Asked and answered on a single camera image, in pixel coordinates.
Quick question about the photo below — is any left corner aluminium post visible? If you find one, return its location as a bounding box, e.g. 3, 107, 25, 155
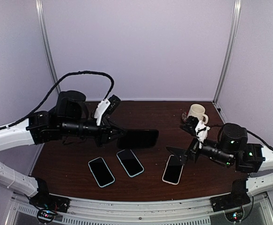
35, 0, 58, 83

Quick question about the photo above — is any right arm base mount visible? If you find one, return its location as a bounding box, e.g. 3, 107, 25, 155
210, 179, 254, 224

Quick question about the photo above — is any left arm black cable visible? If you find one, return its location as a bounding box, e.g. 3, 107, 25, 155
0, 70, 115, 128

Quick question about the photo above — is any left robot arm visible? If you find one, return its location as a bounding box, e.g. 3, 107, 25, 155
0, 90, 126, 208

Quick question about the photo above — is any black phone case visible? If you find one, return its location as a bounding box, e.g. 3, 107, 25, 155
117, 129, 159, 150

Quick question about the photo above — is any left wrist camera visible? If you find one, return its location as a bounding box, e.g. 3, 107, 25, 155
94, 95, 121, 126

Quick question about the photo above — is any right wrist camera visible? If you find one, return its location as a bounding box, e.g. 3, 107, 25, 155
180, 116, 211, 143

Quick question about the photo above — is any blue-cased phone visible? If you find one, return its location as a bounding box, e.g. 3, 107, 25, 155
88, 157, 115, 188
116, 149, 144, 178

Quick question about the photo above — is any pink phone case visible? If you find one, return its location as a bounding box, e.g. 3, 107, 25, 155
162, 155, 184, 185

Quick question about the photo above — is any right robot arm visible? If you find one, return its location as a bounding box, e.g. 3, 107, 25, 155
166, 121, 273, 207

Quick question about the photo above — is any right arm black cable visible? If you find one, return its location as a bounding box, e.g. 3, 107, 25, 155
246, 130, 273, 154

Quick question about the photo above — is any left blue-cased phone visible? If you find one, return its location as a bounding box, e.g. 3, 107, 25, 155
88, 157, 115, 188

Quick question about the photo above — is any corner aluminium post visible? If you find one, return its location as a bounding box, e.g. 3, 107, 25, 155
213, 0, 242, 106
35, 0, 58, 83

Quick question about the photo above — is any cream ceramic mug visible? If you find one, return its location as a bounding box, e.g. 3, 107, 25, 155
187, 104, 209, 124

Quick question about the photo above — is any aluminium front rail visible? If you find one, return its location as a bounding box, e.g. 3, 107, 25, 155
3, 193, 273, 225

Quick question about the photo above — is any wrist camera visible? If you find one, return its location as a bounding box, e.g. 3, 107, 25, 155
180, 116, 211, 143
94, 95, 121, 126

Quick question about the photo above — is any right corner aluminium post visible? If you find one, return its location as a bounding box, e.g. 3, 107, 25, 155
213, 0, 242, 106

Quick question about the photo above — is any middle blue-cased phone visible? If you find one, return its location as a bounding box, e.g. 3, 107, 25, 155
116, 149, 144, 178

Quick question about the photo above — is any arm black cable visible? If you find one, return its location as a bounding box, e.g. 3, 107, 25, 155
0, 70, 115, 128
246, 130, 273, 154

